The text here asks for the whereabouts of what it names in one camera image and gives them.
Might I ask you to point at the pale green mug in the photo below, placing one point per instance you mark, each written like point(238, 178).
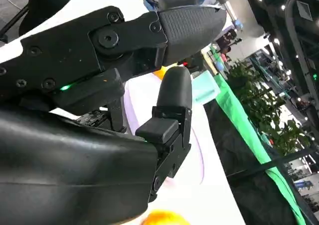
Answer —
point(204, 88)

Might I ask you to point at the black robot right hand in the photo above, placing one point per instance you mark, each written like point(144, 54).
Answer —
point(74, 160)

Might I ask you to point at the black table skirt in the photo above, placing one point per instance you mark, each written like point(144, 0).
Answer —
point(239, 185)

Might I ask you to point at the green cloth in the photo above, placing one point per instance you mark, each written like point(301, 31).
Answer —
point(249, 130)

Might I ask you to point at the orange and white bread roll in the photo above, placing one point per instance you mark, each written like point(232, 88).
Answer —
point(164, 218)
point(159, 73)

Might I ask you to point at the black metal rail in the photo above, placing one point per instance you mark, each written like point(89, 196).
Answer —
point(279, 161)

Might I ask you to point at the silver metal pole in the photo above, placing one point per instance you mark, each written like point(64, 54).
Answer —
point(227, 7)

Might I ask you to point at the lilac plate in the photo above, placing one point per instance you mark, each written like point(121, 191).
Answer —
point(142, 98)

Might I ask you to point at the green leafy plants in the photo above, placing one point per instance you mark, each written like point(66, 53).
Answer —
point(261, 103)

